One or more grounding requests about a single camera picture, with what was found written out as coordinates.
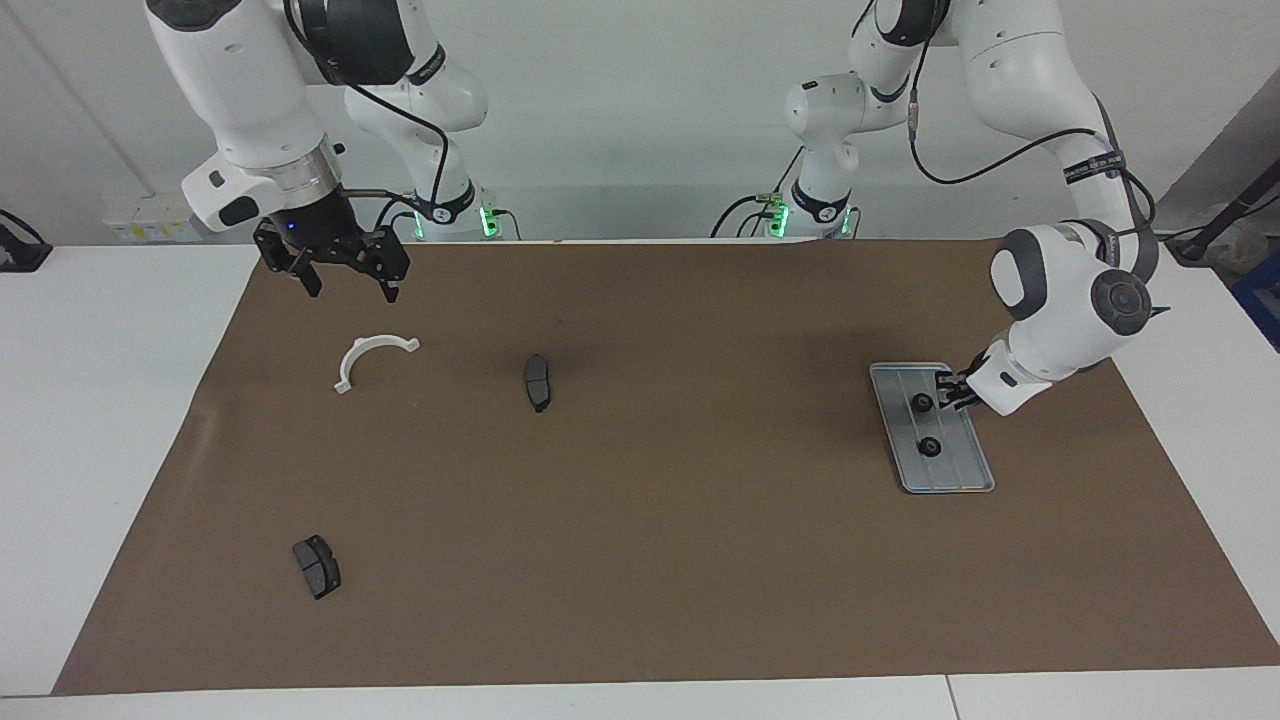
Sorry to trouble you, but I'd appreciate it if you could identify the black arm base cable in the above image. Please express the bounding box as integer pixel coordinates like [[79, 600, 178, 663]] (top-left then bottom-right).
[[710, 148, 806, 241]]

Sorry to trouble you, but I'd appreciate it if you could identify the black stand pole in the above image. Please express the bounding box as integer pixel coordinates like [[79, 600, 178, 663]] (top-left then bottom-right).
[[1165, 158, 1280, 267]]

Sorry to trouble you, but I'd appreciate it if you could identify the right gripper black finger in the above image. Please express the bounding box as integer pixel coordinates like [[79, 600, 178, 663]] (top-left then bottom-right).
[[288, 246, 325, 299], [356, 229, 412, 305]]

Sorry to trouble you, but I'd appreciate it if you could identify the white curved plastic bracket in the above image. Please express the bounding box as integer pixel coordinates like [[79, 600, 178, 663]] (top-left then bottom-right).
[[333, 334, 422, 395]]

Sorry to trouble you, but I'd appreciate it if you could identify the silver metal tray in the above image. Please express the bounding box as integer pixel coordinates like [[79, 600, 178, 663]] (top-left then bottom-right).
[[868, 361, 997, 495]]

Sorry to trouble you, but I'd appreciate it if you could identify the black clamp base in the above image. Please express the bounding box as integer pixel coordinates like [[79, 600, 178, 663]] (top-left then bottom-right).
[[0, 207, 54, 273]]

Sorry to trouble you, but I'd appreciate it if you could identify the brown table mat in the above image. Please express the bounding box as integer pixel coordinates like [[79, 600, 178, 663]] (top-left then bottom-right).
[[52, 238, 1280, 697]]

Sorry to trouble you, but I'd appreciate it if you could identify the white cardboard box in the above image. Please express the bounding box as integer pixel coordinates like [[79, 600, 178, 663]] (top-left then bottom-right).
[[102, 192, 217, 244]]

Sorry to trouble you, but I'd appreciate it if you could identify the blue crate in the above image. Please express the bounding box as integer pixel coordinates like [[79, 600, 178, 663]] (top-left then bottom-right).
[[1230, 250, 1280, 353]]

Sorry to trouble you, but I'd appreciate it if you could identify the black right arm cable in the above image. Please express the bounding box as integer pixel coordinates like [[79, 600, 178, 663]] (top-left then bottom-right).
[[282, 0, 453, 243]]

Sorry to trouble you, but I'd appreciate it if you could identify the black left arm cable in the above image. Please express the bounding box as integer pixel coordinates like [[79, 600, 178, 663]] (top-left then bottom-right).
[[872, 0, 1161, 301]]

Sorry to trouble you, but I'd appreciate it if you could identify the short grey brake pad pair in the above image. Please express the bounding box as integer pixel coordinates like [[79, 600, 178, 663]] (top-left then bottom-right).
[[291, 534, 343, 601]]

